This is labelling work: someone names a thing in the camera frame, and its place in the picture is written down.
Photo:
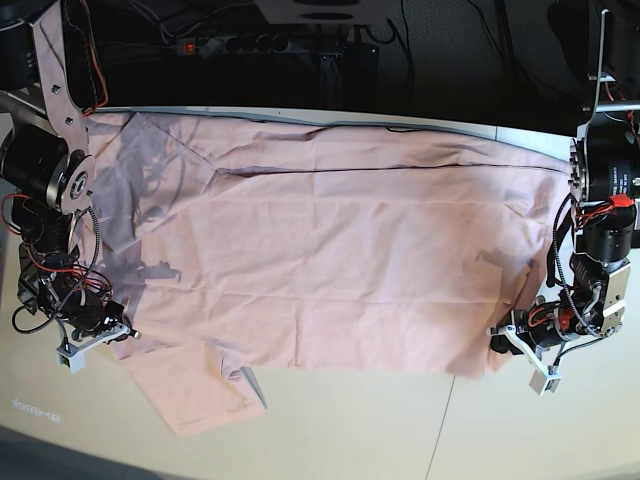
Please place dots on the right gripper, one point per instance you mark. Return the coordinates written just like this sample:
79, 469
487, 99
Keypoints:
78, 310

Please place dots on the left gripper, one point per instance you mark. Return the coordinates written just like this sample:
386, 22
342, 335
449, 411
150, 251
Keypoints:
540, 327

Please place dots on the pink T-shirt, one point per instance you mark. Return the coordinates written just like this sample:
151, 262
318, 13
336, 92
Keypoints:
237, 244

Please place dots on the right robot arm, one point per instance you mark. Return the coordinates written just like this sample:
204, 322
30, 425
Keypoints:
45, 157

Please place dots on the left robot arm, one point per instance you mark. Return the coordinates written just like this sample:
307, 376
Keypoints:
597, 224

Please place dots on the black power strip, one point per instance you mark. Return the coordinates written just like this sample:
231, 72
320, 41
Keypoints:
230, 45

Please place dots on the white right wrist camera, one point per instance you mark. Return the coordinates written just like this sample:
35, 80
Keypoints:
71, 356

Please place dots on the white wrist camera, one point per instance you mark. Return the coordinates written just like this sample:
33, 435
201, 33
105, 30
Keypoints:
71, 356
545, 381

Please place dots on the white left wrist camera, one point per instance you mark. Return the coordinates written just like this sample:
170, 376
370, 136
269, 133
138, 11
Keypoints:
545, 381

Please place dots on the black table leg post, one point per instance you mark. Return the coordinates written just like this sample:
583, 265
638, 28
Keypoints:
330, 82

